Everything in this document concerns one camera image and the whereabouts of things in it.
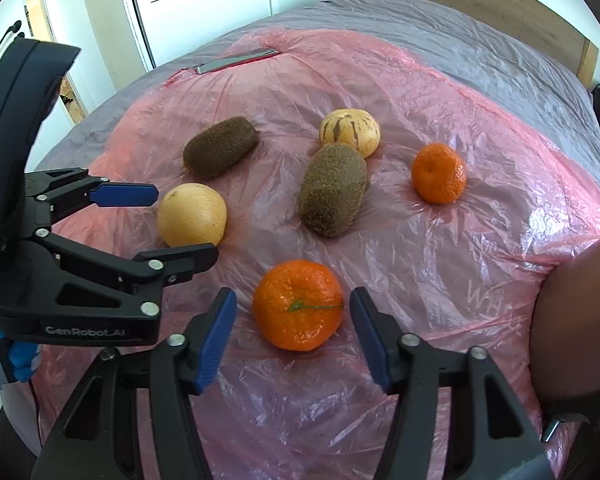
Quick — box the person's left hand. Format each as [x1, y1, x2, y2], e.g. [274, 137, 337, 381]
[0, 308, 44, 409]

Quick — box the striped yellow melon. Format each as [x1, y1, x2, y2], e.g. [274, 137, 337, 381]
[319, 108, 381, 159]

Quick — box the pink plastic sheet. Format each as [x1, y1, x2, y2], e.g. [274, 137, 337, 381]
[32, 27, 600, 480]

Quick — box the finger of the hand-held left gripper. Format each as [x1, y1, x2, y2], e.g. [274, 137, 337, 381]
[24, 166, 160, 232]
[30, 229, 220, 318]

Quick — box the brown kiwi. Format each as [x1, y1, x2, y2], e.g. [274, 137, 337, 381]
[182, 116, 260, 180]
[298, 142, 370, 238]

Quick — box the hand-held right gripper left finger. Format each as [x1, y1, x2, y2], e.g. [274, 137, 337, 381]
[30, 287, 238, 480]

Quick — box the white wardrobe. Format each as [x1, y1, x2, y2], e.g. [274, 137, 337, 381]
[125, 0, 331, 71]

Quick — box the copper and black kettle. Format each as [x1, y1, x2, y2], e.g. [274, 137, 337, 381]
[530, 232, 600, 403]

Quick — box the orange tangerine with stem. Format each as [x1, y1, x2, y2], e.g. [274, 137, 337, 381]
[251, 259, 345, 352]

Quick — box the phone with red case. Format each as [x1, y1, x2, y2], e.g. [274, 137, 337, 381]
[195, 47, 281, 75]

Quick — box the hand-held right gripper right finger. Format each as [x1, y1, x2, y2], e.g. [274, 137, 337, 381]
[349, 287, 553, 480]

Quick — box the black door handle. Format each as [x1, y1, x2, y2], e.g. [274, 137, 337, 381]
[0, 20, 23, 52]

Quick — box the pale yellow round citrus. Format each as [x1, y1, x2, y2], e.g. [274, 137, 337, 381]
[157, 183, 228, 248]

